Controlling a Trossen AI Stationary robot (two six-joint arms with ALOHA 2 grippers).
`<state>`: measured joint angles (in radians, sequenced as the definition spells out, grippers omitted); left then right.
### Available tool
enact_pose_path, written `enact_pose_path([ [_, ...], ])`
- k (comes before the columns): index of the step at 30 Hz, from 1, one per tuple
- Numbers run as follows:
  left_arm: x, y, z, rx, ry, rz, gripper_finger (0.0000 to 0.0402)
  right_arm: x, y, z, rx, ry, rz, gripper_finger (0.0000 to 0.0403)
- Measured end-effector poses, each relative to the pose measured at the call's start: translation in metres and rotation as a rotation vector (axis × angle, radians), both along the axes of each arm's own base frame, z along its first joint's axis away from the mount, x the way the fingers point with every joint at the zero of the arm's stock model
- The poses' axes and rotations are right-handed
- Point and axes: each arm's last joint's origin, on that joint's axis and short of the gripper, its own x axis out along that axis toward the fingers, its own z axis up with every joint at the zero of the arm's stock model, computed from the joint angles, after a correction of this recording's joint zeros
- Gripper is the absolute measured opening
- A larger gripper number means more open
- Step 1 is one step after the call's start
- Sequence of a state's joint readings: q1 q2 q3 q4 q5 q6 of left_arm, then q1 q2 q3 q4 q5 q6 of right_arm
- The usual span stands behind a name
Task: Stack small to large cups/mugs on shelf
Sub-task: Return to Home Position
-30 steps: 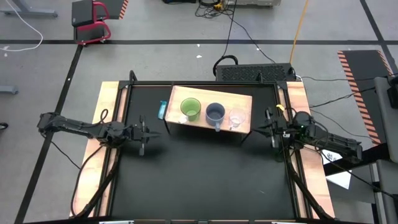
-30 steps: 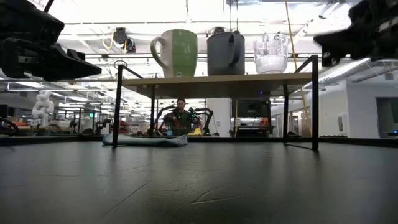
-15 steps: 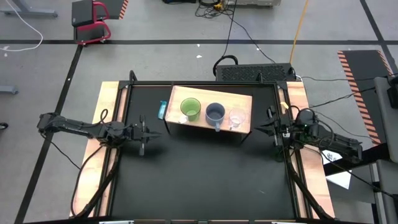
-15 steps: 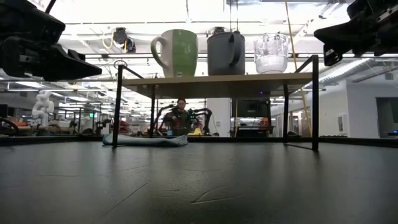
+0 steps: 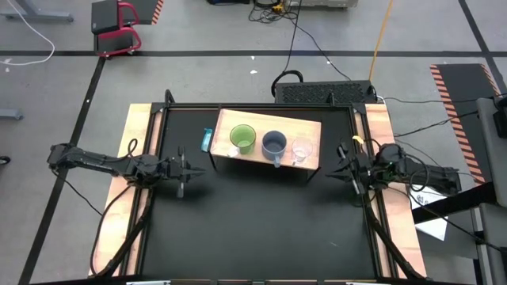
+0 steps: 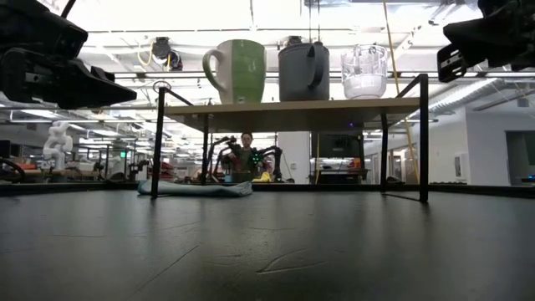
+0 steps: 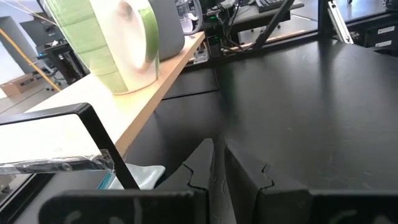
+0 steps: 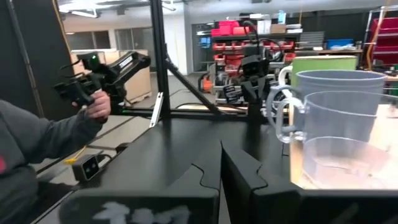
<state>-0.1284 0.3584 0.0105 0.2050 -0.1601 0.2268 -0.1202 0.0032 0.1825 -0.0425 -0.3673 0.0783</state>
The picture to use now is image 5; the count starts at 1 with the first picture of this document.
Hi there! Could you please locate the blue cloth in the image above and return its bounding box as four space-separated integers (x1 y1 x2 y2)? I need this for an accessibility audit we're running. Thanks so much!
200 127 214 154

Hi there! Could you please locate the wooden table side panel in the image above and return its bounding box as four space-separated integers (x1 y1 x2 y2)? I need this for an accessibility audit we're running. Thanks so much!
89 103 163 277
354 103 428 278

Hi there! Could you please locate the tangled black cable bundle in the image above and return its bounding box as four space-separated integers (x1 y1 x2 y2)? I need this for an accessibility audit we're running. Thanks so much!
247 0 302 25

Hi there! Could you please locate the wooden shelf with black legs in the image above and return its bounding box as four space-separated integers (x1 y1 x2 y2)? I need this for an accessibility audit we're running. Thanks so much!
208 108 322 185

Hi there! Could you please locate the clear plastic cup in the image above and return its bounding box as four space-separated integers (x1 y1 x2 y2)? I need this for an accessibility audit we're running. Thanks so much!
291 137 314 166

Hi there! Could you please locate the grey mug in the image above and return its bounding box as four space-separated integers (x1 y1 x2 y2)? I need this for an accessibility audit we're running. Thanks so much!
261 130 288 169

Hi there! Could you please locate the red and black cart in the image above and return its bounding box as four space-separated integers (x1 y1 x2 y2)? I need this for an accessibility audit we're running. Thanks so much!
90 0 143 59

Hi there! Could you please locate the short grey desk foot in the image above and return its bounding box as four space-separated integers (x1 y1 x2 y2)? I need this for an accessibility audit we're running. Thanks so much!
0 108 24 121

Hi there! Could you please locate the black computer case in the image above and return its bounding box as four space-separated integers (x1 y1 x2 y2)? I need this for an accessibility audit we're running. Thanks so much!
274 80 377 105

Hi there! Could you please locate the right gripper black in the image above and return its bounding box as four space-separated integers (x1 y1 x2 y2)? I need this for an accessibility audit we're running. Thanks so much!
325 142 383 196

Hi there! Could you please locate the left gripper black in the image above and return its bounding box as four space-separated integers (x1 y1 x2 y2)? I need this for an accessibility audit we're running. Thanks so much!
158 146 207 199

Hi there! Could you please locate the small black striped-edge mat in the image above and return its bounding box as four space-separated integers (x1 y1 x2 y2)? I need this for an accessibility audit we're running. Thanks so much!
118 0 164 25

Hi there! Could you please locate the white cable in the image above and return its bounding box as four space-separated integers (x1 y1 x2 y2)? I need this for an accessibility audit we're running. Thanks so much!
0 0 55 67

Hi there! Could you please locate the long grey desk foot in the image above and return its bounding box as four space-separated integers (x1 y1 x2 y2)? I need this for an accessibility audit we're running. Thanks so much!
0 0 74 23

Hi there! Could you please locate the large black striped-edge mat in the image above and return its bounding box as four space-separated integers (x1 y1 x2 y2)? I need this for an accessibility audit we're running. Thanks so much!
430 63 502 185

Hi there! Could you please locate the black metal beam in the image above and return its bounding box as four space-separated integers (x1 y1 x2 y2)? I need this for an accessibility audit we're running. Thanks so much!
411 182 498 223

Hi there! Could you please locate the black device on cart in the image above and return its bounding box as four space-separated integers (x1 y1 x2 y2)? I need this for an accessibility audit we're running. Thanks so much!
492 93 507 139

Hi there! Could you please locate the grey equipment box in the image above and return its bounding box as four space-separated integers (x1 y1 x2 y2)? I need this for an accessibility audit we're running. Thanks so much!
287 0 360 10

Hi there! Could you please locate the black looped floor cable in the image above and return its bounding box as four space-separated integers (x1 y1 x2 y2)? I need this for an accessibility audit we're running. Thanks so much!
270 15 304 98

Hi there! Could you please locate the grey metal cart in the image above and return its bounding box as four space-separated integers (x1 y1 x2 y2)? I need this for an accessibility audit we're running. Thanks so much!
471 97 507 285

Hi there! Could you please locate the black arm cable harness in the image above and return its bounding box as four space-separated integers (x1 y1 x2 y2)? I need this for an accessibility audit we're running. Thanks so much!
89 138 155 278
362 189 423 280

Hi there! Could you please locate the green and white mug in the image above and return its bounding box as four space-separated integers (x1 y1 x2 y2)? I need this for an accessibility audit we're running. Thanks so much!
227 123 257 158

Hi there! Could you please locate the yellow cable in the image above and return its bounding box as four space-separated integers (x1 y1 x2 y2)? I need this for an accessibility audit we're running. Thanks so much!
368 0 394 82

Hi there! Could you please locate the black aluminium table frame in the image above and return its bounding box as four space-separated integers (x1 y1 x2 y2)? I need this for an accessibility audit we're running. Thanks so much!
118 89 401 285

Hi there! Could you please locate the white paper sheet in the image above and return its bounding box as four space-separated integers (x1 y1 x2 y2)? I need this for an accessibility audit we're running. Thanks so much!
407 185 448 241

